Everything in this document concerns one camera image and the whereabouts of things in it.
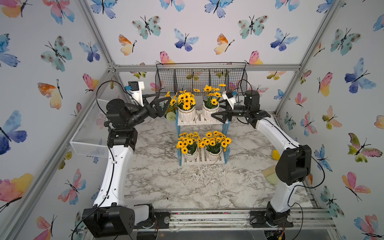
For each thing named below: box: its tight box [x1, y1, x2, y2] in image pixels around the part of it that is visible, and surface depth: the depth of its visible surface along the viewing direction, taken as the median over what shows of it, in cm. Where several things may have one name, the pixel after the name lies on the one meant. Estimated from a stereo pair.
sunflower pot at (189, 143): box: [176, 131, 202, 159], surface depth 88 cm
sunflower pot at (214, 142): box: [199, 130, 232, 162], surface depth 88 cm
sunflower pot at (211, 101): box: [202, 84, 226, 121], surface depth 76 cm
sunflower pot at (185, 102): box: [169, 89, 196, 123], surface depth 72 cm
